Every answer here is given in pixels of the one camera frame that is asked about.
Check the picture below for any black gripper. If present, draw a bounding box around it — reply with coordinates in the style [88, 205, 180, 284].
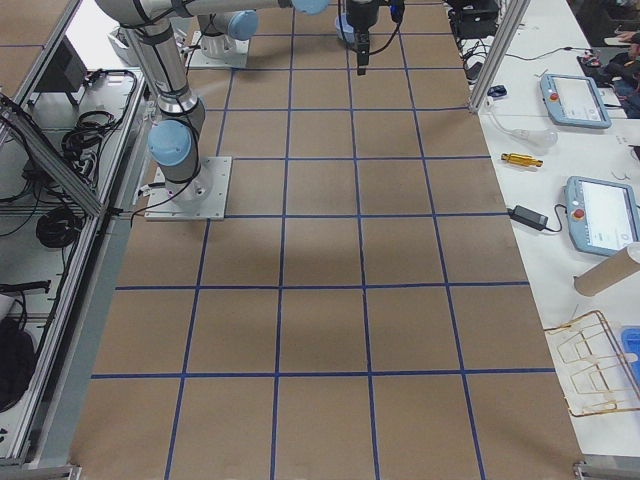
[346, 0, 379, 76]

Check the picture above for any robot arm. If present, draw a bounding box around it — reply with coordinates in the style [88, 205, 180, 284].
[98, 1, 329, 202]
[197, 10, 259, 59]

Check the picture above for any clear light bulb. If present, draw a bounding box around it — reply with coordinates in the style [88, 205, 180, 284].
[509, 129, 558, 152]

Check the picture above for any far teach pendant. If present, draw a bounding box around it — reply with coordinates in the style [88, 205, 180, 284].
[539, 73, 612, 130]

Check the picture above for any teach pendant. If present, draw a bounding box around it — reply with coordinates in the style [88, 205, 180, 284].
[564, 176, 639, 256]
[539, 73, 612, 130]

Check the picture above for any black power adapter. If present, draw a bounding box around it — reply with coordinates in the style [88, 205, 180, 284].
[507, 205, 548, 231]

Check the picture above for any near teach pendant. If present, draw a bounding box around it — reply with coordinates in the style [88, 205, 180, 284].
[564, 176, 639, 256]

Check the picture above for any cardboard tube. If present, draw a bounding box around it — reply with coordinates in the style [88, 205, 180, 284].
[573, 242, 639, 297]

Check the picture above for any blue plastic tray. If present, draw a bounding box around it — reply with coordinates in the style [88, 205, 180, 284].
[621, 327, 640, 382]

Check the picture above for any aluminium frame post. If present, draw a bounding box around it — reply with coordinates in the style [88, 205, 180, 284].
[468, 0, 530, 113]

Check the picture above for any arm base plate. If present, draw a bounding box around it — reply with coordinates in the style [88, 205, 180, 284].
[187, 31, 250, 69]
[144, 156, 232, 221]

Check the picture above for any gold wire rack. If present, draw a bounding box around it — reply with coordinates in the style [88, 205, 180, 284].
[544, 310, 639, 418]

